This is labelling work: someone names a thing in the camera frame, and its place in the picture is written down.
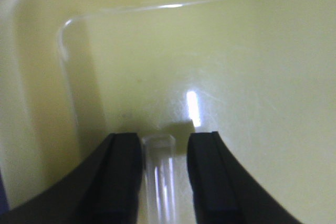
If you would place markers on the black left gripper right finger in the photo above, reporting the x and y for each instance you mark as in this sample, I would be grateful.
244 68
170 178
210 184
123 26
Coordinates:
223 191

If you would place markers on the short transparent test tube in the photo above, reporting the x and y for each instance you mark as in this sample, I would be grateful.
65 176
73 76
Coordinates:
159 162

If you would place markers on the yellow plastic tray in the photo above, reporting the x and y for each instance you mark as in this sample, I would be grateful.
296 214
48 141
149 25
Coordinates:
260 72

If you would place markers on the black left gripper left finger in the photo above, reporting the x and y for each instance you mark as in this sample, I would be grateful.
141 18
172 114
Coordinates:
104 188

